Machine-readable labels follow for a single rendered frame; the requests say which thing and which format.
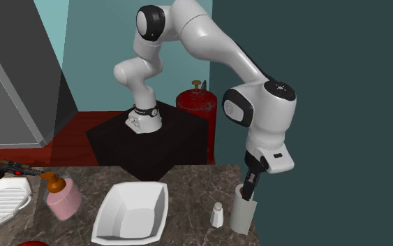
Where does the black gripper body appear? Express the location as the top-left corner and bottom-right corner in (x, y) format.
(244, 150), (269, 179)

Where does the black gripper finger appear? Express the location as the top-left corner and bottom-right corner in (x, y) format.
(240, 169), (262, 202)

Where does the white paper towel roll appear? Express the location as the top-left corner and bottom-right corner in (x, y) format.
(229, 183), (258, 236)

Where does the small white shaker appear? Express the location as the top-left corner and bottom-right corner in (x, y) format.
(209, 201), (225, 229)

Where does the red gas cylinder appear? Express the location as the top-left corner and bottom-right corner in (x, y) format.
(176, 80), (218, 166)

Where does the black robot stand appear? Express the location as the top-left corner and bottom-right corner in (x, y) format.
(85, 101), (210, 182)

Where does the white angular bowl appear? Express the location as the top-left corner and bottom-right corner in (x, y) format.
(91, 181), (170, 246)

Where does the pink soap dispenser bottle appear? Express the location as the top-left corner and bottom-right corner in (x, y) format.
(39, 171), (83, 222)

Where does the red round object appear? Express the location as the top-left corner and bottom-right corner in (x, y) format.
(16, 240), (50, 246)

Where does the black tool with red button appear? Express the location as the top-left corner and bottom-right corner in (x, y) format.
(0, 159), (44, 180)

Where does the white ridged tray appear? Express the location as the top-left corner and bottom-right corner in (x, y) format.
(0, 176), (34, 237)

